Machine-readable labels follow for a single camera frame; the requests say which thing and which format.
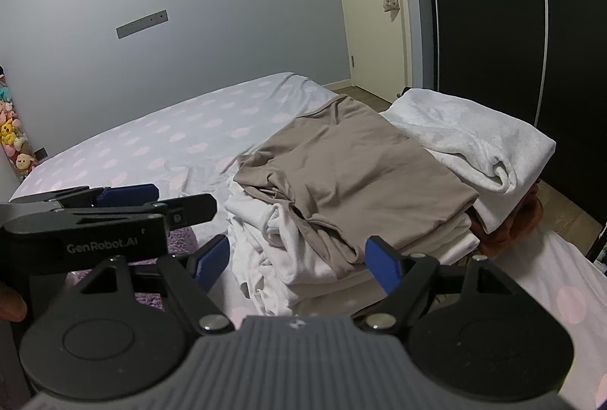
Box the taupe brown t-shirt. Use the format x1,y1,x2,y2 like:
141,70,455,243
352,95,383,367
234,95,477,278

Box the white folded clothes stack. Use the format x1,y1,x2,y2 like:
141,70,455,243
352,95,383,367
222,178,483,321

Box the left hand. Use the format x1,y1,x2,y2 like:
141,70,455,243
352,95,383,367
0,285,27,322

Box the polka dot bed sheet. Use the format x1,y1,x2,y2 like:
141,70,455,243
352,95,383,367
16,73,606,409

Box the plush toy stack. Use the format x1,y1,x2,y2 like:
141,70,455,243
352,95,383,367
0,66,38,181

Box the white folded blanket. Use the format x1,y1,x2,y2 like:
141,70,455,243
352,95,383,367
383,88,557,233

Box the small hanging pouch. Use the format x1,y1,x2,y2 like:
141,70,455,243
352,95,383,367
383,0,399,12

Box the black wardrobe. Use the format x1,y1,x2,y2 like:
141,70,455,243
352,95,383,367
433,0,606,221

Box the cream door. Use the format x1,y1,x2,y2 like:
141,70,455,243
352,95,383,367
341,0,409,101

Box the grey wall socket strip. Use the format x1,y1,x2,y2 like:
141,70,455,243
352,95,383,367
116,10,169,40

